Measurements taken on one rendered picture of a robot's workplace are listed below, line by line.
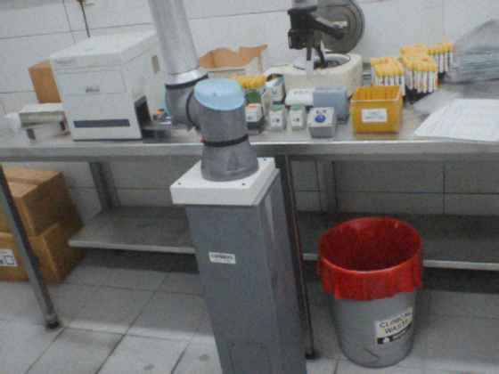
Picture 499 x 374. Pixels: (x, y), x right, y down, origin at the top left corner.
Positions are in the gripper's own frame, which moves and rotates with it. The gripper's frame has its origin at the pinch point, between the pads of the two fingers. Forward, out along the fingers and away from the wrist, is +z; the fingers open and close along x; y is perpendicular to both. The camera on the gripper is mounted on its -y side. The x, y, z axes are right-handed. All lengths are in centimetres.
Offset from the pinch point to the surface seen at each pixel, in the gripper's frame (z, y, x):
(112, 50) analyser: -15, 60, 18
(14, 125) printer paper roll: 13, 119, 13
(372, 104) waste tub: 6.4, -18.8, 10.5
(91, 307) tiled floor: 103, 115, 10
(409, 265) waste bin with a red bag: 60, -28, 11
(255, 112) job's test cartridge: 8.7, 17.9, 10.9
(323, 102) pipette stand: 8.8, -1.6, 2.1
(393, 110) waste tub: 8.4, -24.4, 10.1
